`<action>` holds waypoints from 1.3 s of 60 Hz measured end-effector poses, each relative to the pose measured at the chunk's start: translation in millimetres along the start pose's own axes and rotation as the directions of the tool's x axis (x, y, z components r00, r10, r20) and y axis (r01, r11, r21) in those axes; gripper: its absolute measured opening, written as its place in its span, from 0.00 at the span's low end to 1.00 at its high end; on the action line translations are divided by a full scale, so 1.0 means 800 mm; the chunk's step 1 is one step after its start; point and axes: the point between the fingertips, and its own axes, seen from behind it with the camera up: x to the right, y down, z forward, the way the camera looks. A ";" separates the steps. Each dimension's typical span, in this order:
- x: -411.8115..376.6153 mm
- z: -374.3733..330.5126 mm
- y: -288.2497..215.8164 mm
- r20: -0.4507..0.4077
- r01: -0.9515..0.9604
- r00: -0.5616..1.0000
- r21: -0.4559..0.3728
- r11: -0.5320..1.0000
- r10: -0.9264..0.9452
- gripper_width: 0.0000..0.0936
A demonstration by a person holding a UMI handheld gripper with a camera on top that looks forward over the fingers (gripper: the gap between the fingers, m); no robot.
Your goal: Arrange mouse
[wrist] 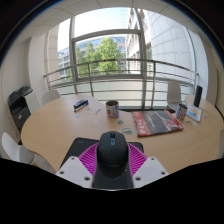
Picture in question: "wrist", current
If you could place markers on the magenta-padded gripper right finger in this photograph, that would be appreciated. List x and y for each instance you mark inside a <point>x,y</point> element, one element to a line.
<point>151,170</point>

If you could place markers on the white chair with wooden legs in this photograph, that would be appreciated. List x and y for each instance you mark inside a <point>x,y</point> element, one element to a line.
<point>15,150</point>

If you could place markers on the black computer mouse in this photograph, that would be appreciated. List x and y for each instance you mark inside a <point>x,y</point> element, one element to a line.
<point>112,155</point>

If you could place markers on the grey metal balcony railing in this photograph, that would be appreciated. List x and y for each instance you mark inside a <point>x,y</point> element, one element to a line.
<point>116,60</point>

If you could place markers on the red colourful magazine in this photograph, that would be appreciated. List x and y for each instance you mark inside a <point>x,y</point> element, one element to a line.
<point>156,122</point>

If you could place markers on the light open booklet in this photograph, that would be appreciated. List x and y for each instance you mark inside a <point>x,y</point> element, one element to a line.
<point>194,114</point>

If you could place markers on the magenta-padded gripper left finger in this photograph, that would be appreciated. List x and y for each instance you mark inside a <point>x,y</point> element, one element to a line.
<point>71,170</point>

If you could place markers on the black and blue stapler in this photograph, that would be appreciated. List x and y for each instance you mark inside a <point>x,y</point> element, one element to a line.
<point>81,105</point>

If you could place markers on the black mouse pad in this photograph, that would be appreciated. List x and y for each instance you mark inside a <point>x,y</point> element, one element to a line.
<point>75,148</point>

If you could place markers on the tall black speaker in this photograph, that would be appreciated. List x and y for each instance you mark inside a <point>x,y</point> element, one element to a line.
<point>198,96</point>

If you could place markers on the colourful printed mug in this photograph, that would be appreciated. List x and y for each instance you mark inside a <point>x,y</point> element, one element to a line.
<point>112,110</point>

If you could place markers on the green tree outside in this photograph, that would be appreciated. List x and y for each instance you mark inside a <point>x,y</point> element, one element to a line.
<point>105,53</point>

